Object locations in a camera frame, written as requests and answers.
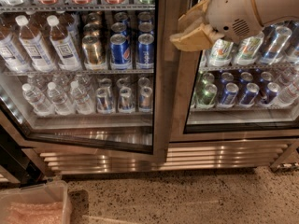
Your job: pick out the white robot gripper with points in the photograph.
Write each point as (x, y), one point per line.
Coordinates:
(230, 13)

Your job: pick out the glass fridge door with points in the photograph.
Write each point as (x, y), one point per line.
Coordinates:
(274, 113)
(143, 134)

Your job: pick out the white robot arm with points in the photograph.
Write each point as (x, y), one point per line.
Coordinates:
(274, 11)

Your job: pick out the steel fridge bottom grille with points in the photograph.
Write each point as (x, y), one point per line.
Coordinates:
(69, 160)

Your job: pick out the white green soda can left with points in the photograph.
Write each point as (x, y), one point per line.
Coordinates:
(220, 54)

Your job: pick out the white green soda can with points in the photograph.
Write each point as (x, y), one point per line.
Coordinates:
(247, 50)
(220, 54)

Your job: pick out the blue pepsi can front right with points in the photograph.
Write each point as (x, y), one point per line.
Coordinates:
(145, 51)

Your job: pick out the blue pepsi can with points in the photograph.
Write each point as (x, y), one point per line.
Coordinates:
(145, 51)
(120, 51)

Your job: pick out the white green soda can right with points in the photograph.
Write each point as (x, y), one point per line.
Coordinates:
(247, 50)

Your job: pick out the green soda can lower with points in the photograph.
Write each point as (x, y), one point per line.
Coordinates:
(207, 96)

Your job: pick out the blue pepsi can front left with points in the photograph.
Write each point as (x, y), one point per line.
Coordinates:
(120, 51)

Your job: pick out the blue can lower left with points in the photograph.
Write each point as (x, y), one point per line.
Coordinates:
(229, 93)

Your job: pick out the red bull can right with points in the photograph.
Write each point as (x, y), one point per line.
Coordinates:
(145, 99)

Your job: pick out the red bull can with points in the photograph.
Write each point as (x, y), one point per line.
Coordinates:
(126, 100)
(104, 103)
(145, 99)

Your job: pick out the silver blue can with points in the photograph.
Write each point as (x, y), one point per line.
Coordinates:
(275, 44)

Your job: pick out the blue can lower right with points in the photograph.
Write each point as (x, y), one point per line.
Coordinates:
(249, 94)

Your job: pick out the red bull can middle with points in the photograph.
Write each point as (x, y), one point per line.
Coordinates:
(126, 100)

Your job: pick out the gold soda can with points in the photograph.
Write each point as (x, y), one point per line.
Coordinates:
(95, 57)

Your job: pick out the red bull can left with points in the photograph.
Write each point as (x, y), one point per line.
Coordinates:
(104, 103)

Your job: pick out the water bottle right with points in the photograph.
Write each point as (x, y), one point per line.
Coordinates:
(82, 99)

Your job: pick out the water bottle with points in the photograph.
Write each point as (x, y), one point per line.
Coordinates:
(59, 98)
(82, 99)
(38, 100)

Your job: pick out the tea bottle white label right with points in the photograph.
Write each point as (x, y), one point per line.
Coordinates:
(63, 44)

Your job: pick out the tea bottle white label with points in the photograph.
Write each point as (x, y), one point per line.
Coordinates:
(35, 45)
(63, 44)
(12, 51)

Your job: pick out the water bottle middle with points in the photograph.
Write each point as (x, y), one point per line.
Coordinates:
(59, 98)

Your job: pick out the tea bottle white label middle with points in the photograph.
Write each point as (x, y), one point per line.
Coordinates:
(35, 45)

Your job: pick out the water bottle left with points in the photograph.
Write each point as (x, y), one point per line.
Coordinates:
(38, 100)

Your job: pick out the tea bottle white label left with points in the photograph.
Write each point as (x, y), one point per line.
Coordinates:
(12, 51)

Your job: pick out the clear plastic storage bin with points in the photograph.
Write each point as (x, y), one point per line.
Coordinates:
(39, 204)

